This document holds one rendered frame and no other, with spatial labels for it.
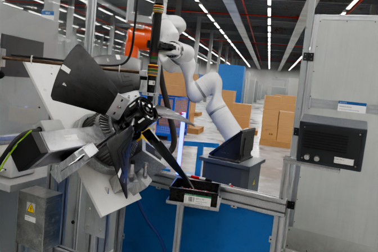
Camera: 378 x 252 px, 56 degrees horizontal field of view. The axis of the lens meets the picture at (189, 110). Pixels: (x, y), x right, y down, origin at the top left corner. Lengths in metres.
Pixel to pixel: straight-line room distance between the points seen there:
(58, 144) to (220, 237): 0.99
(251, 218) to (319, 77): 1.62
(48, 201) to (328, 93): 2.28
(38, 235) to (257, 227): 0.95
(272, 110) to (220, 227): 7.23
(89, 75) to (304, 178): 2.26
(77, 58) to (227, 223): 1.06
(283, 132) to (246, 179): 7.03
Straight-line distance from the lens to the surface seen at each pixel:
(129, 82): 1.49
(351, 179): 3.12
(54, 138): 1.20
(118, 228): 2.13
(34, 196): 1.55
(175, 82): 9.56
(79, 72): 1.27
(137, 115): 1.33
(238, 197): 1.74
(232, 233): 1.82
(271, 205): 1.71
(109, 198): 1.41
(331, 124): 1.57
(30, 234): 1.61
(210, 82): 2.10
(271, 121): 8.93
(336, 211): 3.19
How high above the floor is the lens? 1.34
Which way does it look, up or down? 4 degrees down
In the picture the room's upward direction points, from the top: 6 degrees clockwise
